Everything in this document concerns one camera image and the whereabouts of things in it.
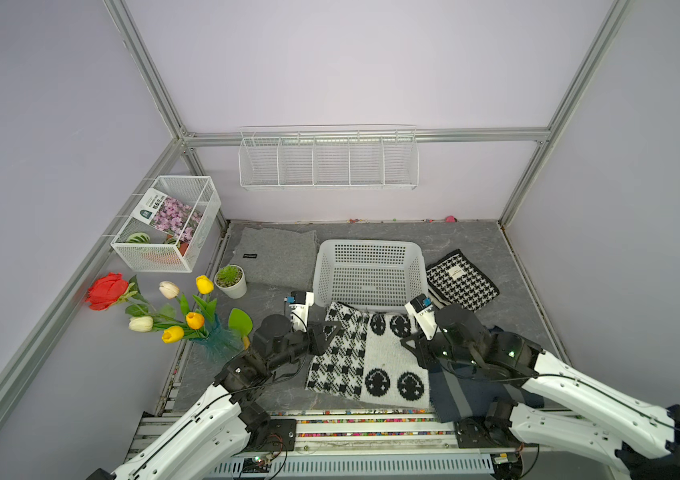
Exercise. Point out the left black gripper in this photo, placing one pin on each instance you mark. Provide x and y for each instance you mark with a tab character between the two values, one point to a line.
320	340

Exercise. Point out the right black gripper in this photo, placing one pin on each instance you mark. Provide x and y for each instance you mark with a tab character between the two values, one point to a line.
419	344

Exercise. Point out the black white patterned scarf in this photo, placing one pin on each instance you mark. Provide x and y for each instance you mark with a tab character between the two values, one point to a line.
366	362

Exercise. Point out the navy blue striped scarf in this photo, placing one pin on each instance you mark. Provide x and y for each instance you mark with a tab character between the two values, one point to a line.
454	397

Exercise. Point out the small houndstooth scarf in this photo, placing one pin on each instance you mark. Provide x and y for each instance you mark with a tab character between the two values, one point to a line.
454	280

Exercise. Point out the white plastic perforated basket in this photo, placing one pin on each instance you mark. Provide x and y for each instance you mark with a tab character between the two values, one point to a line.
370	275

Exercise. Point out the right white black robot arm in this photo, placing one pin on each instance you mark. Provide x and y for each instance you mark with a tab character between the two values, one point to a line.
639	439

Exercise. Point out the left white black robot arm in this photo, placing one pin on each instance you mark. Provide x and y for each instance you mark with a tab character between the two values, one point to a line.
227	420

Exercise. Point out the grey folded scarf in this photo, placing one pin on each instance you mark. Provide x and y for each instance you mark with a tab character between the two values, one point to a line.
277	257

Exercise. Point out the artificial tulip bouquet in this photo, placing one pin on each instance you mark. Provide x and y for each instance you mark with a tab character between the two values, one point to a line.
192	318

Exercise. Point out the small potted green plant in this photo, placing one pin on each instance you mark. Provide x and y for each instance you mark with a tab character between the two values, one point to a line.
231	281

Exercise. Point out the flower seed packet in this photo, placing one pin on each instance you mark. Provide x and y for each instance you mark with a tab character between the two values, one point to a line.
168	215

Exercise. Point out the red artificial rose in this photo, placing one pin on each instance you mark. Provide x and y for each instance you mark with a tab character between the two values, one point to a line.
106	291

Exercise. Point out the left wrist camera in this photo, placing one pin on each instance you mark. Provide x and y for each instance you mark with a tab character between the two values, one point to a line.
297	306

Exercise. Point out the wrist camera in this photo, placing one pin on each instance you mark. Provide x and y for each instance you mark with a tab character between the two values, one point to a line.
422	310
297	306

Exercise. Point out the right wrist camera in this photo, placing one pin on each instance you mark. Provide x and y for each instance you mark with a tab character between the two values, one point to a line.
422	310

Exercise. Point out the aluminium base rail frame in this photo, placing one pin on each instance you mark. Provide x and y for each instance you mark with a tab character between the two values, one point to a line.
368	443

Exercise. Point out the white wire side basket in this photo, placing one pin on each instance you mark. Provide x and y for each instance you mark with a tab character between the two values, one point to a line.
145	249

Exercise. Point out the white wire wall shelf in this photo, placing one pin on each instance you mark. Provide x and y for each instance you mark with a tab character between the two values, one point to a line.
350	159

